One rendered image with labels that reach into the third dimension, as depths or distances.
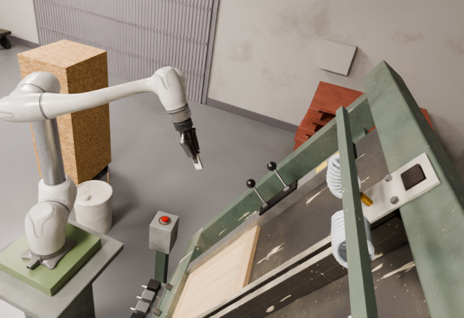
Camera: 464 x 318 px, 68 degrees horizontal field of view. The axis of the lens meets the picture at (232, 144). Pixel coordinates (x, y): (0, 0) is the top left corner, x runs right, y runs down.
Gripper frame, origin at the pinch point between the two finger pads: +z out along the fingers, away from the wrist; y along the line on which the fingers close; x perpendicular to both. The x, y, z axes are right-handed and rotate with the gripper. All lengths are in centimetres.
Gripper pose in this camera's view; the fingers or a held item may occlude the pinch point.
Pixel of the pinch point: (197, 161)
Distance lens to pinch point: 147.7
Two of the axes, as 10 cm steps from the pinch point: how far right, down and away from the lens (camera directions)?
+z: 2.7, 8.6, 4.2
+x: -9.3, 1.1, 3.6
